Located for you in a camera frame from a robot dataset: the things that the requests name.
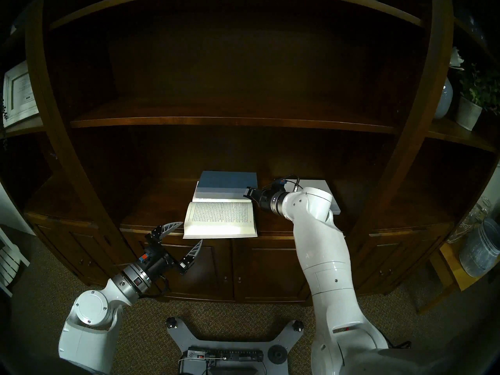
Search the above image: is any dark wooden bookcase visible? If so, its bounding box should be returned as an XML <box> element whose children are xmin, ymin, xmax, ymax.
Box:
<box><xmin>0</xmin><ymin>0</ymin><xmax>500</xmax><ymax>305</ymax></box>

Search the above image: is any clear glass jar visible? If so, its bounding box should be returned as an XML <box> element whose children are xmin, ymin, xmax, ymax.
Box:
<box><xmin>447</xmin><ymin>197</ymin><xmax>493</xmax><ymax>244</ymax></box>

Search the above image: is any white hardcover book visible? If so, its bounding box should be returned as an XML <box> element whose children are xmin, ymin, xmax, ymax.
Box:
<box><xmin>299</xmin><ymin>179</ymin><xmax>341</xmax><ymax>215</ymax></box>

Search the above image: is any dark trailing plant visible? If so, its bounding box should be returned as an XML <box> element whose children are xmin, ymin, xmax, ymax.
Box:
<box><xmin>0</xmin><ymin>77</ymin><xmax>10</xmax><ymax>152</ymax></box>

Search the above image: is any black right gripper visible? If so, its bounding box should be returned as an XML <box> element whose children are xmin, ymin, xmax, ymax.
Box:
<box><xmin>243</xmin><ymin>178</ymin><xmax>289</xmax><ymax>213</ymax></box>

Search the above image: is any pale round vase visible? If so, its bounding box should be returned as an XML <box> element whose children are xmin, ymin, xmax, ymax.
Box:
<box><xmin>434</xmin><ymin>77</ymin><xmax>454</xmax><ymax>120</ymax></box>

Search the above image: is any black round base disc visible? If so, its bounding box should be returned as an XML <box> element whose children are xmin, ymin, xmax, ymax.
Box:
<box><xmin>268</xmin><ymin>345</ymin><xmax>287</xmax><ymax>365</ymax></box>

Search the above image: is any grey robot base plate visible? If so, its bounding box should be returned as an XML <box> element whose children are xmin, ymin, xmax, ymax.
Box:
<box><xmin>166</xmin><ymin>317</ymin><xmax>304</xmax><ymax>375</ymax></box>

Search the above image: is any green plant in white pot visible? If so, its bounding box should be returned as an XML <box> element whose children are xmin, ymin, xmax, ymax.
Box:
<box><xmin>454</xmin><ymin>64</ymin><xmax>500</xmax><ymax>131</ymax></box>

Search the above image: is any blue hardcover book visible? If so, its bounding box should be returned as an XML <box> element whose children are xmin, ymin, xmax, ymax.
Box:
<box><xmin>195</xmin><ymin>171</ymin><xmax>258</xmax><ymax>199</ymax></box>

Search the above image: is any grey electronics box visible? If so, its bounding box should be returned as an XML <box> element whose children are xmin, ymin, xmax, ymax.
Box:
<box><xmin>184</xmin><ymin>347</ymin><xmax>266</xmax><ymax>375</ymax></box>

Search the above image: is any white artificial flower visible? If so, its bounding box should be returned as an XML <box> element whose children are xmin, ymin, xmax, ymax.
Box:
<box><xmin>449</xmin><ymin>47</ymin><xmax>465</xmax><ymax>71</ymax></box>

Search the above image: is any white slatted chair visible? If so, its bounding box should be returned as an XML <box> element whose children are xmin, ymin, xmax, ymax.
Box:
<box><xmin>0</xmin><ymin>226</ymin><xmax>30</xmax><ymax>297</ymax></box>

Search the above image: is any light wooden side table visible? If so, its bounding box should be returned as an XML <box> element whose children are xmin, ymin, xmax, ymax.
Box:
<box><xmin>416</xmin><ymin>241</ymin><xmax>489</xmax><ymax>314</ymax></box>

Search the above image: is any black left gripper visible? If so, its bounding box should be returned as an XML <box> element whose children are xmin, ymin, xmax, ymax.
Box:
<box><xmin>137</xmin><ymin>221</ymin><xmax>204</xmax><ymax>279</ymax></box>

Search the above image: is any white framed certificate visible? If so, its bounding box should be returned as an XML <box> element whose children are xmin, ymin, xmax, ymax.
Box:
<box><xmin>3</xmin><ymin>61</ymin><xmax>39</xmax><ymax>128</ymax></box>

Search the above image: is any paperback book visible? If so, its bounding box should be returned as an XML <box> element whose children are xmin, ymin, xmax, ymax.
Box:
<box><xmin>183</xmin><ymin>182</ymin><xmax>258</xmax><ymax>239</ymax></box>

